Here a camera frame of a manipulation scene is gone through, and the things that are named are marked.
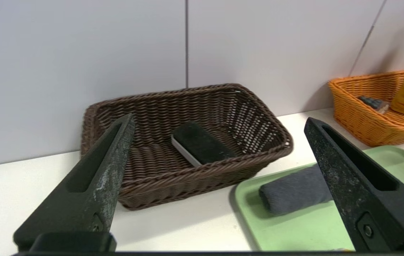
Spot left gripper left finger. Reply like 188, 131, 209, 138
13, 113, 136, 251

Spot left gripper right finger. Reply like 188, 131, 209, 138
304, 117, 404, 253

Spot chocolate blueberry cake slice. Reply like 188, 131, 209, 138
358, 96, 390, 114

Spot black whiteboard eraser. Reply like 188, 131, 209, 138
171, 122, 238, 167

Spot dark brown wicker basket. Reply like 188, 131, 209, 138
81, 83, 294, 211

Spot orange wicker basket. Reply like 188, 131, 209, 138
328, 70, 404, 147

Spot dark grey rolled towel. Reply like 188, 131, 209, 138
259, 164, 334, 216

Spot light green plastic tray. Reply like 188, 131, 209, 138
230, 145, 404, 251

